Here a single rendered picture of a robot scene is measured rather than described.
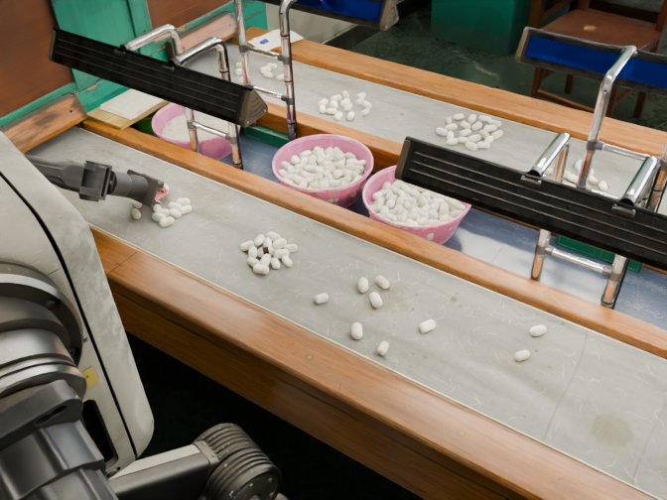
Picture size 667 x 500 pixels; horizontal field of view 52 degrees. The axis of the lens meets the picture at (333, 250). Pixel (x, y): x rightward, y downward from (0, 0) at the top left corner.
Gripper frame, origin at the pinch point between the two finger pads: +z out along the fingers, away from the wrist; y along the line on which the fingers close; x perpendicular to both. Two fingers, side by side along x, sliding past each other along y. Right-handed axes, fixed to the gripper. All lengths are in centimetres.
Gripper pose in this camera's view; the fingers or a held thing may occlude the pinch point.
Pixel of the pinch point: (164, 191)
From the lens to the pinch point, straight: 179.2
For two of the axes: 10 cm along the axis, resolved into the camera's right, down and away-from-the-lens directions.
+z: 4.4, 0.4, 9.0
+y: -8.4, -3.5, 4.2
